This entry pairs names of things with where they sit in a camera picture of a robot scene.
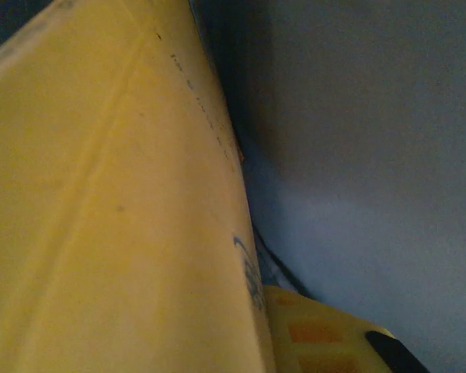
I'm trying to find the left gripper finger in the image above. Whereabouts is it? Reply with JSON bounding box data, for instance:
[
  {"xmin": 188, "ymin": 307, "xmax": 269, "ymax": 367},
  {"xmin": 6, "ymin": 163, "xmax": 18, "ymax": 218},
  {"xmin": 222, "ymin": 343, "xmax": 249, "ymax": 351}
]
[{"xmin": 262, "ymin": 285, "xmax": 432, "ymax": 373}]

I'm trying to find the navy blue backpack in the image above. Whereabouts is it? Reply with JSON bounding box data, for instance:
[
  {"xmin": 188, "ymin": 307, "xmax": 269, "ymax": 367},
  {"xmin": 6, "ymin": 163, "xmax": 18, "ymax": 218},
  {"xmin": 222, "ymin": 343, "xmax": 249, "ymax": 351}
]
[{"xmin": 0, "ymin": 0, "xmax": 466, "ymax": 373}]

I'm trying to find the yellow book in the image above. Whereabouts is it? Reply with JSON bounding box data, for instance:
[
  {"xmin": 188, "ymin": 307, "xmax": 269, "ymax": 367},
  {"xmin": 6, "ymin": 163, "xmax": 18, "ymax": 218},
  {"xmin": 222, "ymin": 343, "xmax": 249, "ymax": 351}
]
[{"xmin": 0, "ymin": 0, "xmax": 276, "ymax": 373}]

